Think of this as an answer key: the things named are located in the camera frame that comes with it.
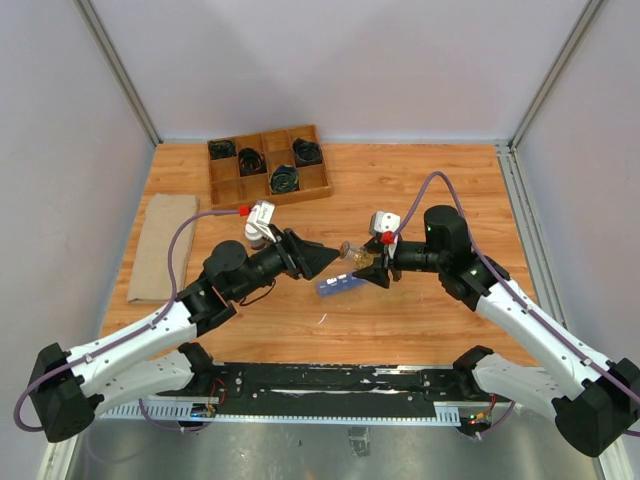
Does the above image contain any wooden compartment tray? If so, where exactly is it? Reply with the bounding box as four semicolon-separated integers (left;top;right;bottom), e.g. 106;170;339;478
207;125;332;209

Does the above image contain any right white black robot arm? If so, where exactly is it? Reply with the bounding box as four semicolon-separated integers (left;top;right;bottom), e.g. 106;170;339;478
354;205;639;458

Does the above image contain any grey slotted cable duct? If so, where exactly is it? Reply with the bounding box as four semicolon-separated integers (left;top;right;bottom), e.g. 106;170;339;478
101;400;462;427

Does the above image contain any brown bottle with white cap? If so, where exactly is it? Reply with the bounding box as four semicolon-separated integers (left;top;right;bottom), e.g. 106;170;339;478
244;223;266;251

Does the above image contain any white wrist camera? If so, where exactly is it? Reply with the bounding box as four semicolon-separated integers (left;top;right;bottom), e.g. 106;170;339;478
245;200;275;242
369;210;401;236

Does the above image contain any clear jar of yellow pills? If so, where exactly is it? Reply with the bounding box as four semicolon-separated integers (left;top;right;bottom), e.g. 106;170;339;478
339;241;377;270

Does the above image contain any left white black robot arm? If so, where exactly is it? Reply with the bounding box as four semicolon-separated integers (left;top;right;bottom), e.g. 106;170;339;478
28;229;339;443

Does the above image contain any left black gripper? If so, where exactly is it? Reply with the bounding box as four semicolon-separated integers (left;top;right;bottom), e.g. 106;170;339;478
232;224;340;302

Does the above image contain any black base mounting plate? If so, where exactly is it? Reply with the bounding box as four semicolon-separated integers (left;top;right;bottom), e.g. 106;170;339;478
159;362;491;419

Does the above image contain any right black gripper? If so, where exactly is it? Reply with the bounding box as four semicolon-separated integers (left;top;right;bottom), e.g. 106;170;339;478
352;237;446;287

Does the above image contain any folded beige cloth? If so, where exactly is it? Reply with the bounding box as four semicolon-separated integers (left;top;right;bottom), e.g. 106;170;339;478
127;194;199;304

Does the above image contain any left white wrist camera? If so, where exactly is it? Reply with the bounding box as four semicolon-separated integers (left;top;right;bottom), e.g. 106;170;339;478
245;200;275;242

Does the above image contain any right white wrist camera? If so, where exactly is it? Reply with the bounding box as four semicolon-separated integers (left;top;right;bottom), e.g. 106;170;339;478
369;210;401;236

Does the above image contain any blue weekly pill organizer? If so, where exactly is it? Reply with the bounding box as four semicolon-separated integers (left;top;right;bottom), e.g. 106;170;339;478
315;272;366;298

